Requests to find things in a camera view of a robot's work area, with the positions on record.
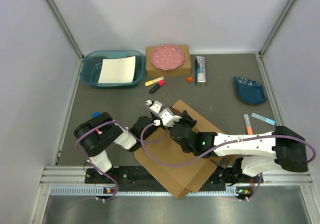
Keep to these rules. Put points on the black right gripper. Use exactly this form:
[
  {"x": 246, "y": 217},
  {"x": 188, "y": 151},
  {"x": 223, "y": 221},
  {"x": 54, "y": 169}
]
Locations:
[{"x": 186, "y": 118}]

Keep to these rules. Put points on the brown cardboard box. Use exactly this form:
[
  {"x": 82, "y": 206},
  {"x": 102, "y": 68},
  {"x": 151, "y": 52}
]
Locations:
[
  {"x": 184, "y": 69},
  {"x": 182, "y": 180}
]

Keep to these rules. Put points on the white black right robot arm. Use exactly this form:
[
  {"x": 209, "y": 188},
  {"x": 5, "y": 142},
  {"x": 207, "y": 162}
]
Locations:
[{"x": 279, "y": 149}]

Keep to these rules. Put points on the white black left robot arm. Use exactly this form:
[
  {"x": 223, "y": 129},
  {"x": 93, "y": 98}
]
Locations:
[{"x": 96, "y": 134}]

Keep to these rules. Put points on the closed brown cardboard box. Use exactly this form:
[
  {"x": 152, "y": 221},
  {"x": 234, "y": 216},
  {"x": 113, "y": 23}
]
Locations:
[{"x": 184, "y": 69}]

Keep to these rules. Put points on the white blue toothpaste box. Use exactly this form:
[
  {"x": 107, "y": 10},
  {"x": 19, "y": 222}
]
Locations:
[{"x": 200, "y": 73}]

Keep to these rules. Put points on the small orange candy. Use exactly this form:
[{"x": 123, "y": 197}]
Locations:
[{"x": 189, "y": 79}]

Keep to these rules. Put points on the black pink highlighter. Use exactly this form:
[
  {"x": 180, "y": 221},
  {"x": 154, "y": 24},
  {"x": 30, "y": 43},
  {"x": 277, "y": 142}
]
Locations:
[{"x": 157, "y": 86}]

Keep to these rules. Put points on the yellow highlighter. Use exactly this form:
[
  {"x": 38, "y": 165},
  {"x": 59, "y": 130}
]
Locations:
[{"x": 154, "y": 81}]

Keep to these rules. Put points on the grey orange pen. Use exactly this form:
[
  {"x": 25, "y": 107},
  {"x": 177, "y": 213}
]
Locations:
[{"x": 248, "y": 124}]

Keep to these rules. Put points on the pink dotted plate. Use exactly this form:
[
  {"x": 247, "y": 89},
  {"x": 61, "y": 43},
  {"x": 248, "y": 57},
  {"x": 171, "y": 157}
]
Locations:
[{"x": 167, "y": 57}]

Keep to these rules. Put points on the blue eraser block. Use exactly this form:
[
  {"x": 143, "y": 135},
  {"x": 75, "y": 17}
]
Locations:
[{"x": 96, "y": 114}]

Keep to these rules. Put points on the white paper sheet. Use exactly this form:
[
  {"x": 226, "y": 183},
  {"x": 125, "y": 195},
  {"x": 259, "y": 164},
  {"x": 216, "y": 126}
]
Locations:
[{"x": 120, "y": 70}]

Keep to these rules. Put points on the light blue pen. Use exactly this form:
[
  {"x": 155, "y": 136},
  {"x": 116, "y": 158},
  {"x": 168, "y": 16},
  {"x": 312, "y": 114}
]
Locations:
[{"x": 263, "y": 119}]

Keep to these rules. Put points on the teal plastic bin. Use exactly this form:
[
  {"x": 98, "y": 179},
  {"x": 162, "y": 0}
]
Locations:
[{"x": 92, "y": 65}]

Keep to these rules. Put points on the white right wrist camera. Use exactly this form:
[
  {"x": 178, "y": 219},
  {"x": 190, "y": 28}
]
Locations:
[{"x": 168, "y": 118}]

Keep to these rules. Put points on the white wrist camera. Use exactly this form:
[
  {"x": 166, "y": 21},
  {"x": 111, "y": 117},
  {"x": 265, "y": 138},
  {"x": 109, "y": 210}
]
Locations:
[
  {"x": 168, "y": 118},
  {"x": 154, "y": 107}
]

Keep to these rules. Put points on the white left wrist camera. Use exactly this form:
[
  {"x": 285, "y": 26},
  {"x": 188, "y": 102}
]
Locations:
[{"x": 154, "y": 107}]

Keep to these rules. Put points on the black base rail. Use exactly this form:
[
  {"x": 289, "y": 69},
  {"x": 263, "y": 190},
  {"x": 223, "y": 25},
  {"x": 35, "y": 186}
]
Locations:
[{"x": 127, "y": 175}]

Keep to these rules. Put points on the grey slotted cable duct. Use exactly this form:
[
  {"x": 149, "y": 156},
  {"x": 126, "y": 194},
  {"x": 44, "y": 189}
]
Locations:
[{"x": 105, "y": 192}]

